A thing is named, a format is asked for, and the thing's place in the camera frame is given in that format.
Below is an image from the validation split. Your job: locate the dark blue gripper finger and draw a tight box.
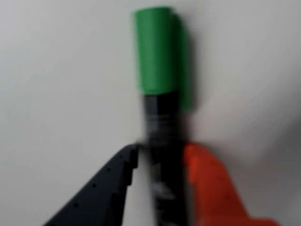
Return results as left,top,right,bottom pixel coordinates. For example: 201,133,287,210
43,143,140,226

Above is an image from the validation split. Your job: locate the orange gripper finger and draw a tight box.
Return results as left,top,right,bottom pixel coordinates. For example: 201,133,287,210
182,142,281,226

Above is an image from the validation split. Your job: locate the green marker with black barrel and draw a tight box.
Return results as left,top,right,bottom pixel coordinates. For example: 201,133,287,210
130,6,196,226

